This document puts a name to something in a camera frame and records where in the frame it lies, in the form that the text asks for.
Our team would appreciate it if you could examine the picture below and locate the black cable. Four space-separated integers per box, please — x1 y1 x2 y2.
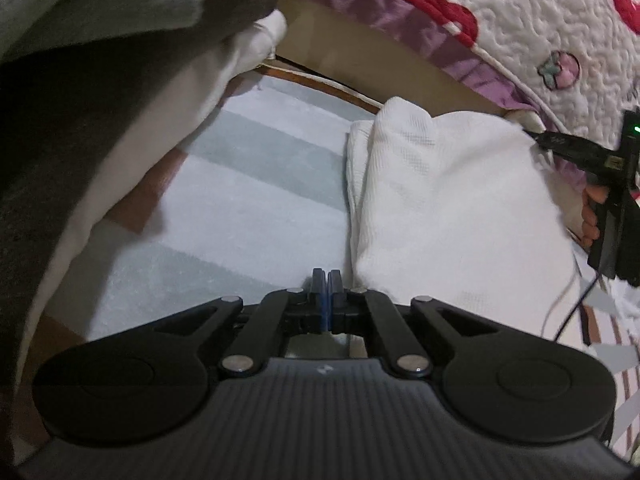
554 274 602 342

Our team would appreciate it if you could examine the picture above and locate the striped pastel rug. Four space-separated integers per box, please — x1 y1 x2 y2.
87 67 640 462

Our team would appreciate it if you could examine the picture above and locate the white bear print quilt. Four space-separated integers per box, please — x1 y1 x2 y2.
240 0 640 192

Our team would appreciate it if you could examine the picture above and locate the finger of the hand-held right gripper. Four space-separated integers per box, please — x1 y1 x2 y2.
522 129 626 174

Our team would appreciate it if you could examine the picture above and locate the white waffle shirt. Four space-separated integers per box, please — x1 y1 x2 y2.
344 95 584 342

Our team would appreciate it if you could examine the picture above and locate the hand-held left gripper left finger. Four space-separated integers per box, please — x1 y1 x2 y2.
155 267 329 379

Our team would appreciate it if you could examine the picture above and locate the beige bed base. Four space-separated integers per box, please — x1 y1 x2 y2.
272 0 547 122

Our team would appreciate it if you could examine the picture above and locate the person's right hand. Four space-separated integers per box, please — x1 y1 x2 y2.
580 184 610 252

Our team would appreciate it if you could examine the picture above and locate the grey knit sweater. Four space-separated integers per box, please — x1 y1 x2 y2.
0 0 207 62

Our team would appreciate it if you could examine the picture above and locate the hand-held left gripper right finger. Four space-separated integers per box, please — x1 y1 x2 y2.
329 269 501 379

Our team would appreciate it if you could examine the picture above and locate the dark grey garment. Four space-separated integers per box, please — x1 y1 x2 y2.
0 0 279 401

